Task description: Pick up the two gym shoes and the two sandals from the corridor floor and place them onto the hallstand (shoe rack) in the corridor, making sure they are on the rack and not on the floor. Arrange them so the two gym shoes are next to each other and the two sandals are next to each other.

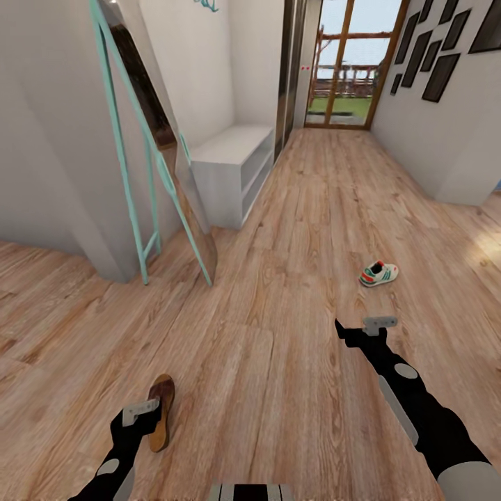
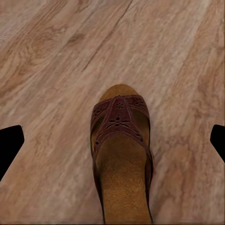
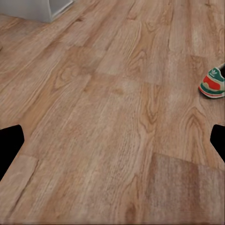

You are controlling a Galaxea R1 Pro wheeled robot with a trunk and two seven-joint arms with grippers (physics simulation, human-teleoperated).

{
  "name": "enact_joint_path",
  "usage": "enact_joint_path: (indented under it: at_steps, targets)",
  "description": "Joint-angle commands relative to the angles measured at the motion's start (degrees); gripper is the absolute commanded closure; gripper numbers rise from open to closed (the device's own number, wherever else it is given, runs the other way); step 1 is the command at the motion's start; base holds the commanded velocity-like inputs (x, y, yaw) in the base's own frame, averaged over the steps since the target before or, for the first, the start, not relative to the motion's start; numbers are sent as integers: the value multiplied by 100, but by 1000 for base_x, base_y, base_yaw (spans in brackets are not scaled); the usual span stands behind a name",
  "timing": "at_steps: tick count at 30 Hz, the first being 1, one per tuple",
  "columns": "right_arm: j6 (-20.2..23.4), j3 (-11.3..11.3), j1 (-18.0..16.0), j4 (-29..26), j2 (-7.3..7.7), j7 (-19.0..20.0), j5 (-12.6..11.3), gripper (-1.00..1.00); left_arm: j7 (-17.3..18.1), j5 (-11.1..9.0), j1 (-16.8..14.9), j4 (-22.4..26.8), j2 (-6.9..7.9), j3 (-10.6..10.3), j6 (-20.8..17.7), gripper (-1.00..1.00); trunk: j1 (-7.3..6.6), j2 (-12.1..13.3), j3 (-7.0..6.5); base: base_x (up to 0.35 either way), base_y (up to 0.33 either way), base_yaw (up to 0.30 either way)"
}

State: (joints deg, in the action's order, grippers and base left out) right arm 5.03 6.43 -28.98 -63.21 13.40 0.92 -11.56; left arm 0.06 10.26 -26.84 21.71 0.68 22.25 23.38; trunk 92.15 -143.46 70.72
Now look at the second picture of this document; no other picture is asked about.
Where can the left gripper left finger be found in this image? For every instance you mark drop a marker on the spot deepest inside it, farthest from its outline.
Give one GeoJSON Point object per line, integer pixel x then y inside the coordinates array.
{"type": "Point", "coordinates": [11, 140]}

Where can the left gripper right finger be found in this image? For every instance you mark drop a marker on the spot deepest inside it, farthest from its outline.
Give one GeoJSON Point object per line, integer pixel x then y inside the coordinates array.
{"type": "Point", "coordinates": [217, 139]}

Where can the sandal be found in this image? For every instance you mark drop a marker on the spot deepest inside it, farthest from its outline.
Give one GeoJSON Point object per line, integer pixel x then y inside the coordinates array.
{"type": "Point", "coordinates": [123, 163]}

